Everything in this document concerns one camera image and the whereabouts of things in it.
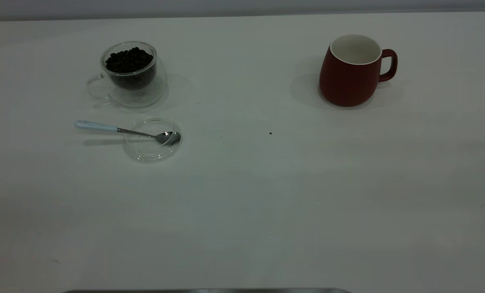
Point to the red ceramic mug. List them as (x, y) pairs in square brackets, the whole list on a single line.
[(346, 85)]

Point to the clear glass lid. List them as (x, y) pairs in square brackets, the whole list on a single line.
[(148, 152)]

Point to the clear glass cup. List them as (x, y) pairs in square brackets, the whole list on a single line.
[(144, 95)]

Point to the dark coffee beans pile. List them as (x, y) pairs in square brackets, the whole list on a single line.
[(129, 61)]

